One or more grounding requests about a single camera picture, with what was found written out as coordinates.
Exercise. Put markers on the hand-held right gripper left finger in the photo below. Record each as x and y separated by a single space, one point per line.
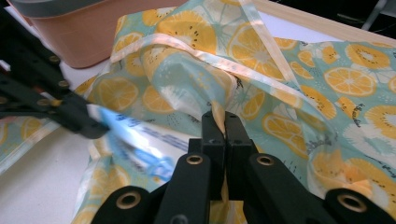
214 146

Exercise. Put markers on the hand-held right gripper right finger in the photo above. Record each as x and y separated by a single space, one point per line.
236 146

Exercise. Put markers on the blue and white packet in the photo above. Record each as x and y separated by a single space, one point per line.
137 133

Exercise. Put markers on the pink basket with grey rim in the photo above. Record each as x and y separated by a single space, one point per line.
93 37

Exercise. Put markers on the metal stand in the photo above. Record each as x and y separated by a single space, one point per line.
375 9

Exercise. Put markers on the citrus print cloth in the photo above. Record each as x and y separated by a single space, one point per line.
311 77

